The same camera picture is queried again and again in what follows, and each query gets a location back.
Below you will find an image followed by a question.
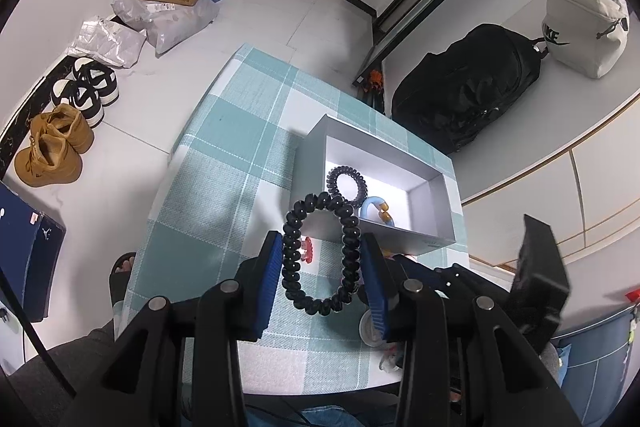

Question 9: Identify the round badge with blue rim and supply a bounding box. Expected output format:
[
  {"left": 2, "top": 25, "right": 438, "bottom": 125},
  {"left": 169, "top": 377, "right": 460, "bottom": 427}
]
[{"left": 361, "top": 307, "right": 388, "bottom": 348}]

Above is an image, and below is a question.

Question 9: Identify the clear plastic hair clip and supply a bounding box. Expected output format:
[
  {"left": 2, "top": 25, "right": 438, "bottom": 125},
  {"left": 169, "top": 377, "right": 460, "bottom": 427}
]
[{"left": 380, "top": 347, "right": 406, "bottom": 373}]

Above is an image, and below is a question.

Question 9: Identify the small black spiral hair tie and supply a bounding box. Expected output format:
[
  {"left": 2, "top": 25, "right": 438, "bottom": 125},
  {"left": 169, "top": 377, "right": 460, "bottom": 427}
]
[{"left": 326, "top": 165, "right": 368, "bottom": 208}]

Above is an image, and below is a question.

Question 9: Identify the teal checked tablecloth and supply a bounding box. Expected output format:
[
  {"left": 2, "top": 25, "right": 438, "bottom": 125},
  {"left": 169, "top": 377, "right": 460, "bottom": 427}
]
[{"left": 115, "top": 43, "right": 468, "bottom": 395}]

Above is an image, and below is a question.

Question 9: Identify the person's foot in black slipper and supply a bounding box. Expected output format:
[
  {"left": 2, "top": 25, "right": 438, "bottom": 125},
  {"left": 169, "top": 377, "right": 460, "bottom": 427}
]
[{"left": 109, "top": 252, "right": 137, "bottom": 308}]

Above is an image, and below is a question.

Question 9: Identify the black backpack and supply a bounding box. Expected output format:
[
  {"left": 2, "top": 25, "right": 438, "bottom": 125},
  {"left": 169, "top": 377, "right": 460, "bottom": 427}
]
[{"left": 391, "top": 23, "right": 548, "bottom": 154}]

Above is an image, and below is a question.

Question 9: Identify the dark blue shoe box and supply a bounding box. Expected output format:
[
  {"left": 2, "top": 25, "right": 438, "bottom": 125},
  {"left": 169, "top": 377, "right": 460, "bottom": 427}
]
[{"left": 0, "top": 182, "right": 67, "bottom": 323}]

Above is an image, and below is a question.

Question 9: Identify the large black spiral hair tie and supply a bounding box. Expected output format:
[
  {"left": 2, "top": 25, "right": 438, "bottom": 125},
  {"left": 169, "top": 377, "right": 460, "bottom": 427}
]
[{"left": 281, "top": 192, "right": 362, "bottom": 317}]

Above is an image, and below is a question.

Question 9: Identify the white plastic parcel bag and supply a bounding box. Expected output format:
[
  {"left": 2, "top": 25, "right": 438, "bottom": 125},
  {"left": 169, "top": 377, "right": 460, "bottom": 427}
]
[{"left": 111, "top": 0, "right": 221, "bottom": 55}]

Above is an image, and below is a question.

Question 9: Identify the white shoulder bag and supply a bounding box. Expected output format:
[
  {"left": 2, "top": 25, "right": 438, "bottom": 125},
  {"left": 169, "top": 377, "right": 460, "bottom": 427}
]
[{"left": 542, "top": 0, "right": 631, "bottom": 79}]

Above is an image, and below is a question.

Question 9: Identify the black and white sneaker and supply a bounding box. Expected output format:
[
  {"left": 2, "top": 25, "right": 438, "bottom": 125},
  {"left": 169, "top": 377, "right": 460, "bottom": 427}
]
[
  {"left": 72, "top": 57, "right": 121, "bottom": 105},
  {"left": 50, "top": 79, "right": 106, "bottom": 128}
]

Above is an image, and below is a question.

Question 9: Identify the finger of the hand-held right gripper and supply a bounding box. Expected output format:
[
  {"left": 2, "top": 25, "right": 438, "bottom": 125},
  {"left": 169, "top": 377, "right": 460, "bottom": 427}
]
[
  {"left": 435, "top": 264, "right": 516, "bottom": 308},
  {"left": 387, "top": 254, "right": 451, "bottom": 288}
]

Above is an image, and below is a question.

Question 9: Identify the tan boot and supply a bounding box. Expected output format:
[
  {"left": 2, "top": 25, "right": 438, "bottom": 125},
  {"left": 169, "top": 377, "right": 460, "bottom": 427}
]
[
  {"left": 30, "top": 103, "right": 95, "bottom": 154},
  {"left": 14, "top": 132, "right": 83, "bottom": 188}
]

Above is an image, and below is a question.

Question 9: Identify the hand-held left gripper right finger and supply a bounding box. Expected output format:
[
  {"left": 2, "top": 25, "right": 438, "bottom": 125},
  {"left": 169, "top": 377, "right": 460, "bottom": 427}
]
[{"left": 359, "top": 232, "right": 581, "bottom": 427}]

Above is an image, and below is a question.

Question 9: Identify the silver plastic parcel bag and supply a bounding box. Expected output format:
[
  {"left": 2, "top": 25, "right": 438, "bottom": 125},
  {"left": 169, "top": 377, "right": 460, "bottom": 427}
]
[{"left": 66, "top": 17, "right": 147, "bottom": 68}]

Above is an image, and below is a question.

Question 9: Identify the black cable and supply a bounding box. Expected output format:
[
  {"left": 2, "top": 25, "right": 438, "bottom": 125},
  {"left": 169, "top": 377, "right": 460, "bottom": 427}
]
[{"left": 0, "top": 267, "right": 76, "bottom": 398}]

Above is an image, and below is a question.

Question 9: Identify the person's leg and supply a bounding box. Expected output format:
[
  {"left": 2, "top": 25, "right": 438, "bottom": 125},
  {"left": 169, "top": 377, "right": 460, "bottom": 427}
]
[{"left": 10, "top": 322, "right": 121, "bottom": 427}]

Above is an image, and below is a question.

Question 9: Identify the orange and black object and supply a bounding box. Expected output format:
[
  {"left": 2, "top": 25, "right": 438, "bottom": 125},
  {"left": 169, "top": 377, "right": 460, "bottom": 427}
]
[{"left": 351, "top": 67, "right": 386, "bottom": 115}]

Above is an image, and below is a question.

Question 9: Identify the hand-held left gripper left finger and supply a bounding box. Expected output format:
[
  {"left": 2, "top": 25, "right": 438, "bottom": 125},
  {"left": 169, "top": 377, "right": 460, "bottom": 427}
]
[{"left": 65, "top": 231, "right": 286, "bottom": 427}]

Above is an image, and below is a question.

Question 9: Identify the blue cloth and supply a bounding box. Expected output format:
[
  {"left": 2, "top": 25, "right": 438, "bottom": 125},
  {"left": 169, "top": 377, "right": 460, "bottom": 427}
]
[{"left": 552, "top": 304, "right": 640, "bottom": 427}]

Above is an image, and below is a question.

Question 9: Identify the grey cardboard box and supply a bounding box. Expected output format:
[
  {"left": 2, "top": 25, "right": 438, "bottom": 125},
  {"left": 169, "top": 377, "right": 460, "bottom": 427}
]
[{"left": 292, "top": 113, "right": 457, "bottom": 257}]

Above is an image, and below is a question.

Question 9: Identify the white cabinet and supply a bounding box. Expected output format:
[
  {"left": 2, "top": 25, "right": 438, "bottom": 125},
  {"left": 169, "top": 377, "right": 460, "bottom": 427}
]
[{"left": 460, "top": 92, "right": 640, "bottom": 268}]

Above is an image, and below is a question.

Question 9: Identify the blue hair clip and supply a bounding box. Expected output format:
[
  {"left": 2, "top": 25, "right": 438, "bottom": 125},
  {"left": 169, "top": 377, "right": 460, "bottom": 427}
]
[{"left": 359, "top": 196, "right": 396, "bottom": 228}]

